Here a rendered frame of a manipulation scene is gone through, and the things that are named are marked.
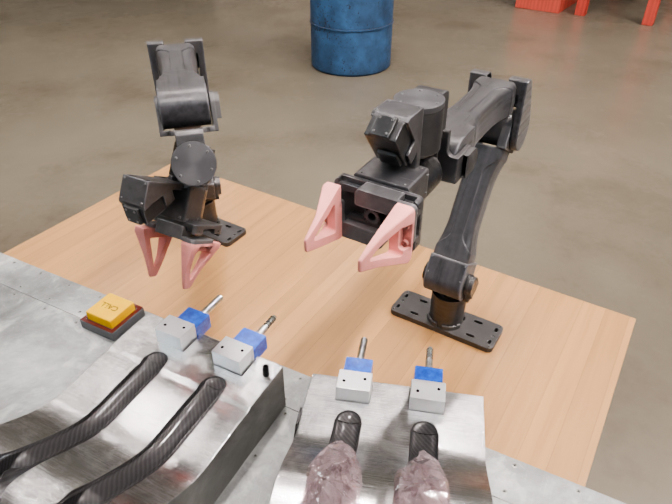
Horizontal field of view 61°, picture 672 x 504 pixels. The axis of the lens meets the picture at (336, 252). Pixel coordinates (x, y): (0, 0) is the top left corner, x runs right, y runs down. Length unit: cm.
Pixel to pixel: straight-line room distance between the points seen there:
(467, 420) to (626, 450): 124
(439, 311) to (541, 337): 19
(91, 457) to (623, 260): 244
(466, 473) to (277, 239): 70
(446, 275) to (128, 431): 54
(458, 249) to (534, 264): 172
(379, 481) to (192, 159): 46
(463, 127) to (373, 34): 392
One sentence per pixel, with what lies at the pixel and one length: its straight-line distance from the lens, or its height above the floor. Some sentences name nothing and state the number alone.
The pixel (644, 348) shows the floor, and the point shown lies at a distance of 243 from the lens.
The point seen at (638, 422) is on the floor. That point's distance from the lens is 216.
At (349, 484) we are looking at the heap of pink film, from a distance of 74.
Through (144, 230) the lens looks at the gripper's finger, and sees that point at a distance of 86.
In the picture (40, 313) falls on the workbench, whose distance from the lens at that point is 123.
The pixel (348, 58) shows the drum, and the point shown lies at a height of 15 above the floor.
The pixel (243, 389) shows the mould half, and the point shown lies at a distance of 85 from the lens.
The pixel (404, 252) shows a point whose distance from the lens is 60.
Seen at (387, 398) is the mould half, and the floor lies 86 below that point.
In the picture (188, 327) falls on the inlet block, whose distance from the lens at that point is 92.
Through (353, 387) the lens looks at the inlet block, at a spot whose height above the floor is 88.
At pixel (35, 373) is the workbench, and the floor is 80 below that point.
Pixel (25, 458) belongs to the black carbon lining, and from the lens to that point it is 83.
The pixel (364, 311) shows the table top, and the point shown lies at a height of 80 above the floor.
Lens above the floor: 153
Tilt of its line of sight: 36 degrees down
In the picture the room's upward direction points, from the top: straight up
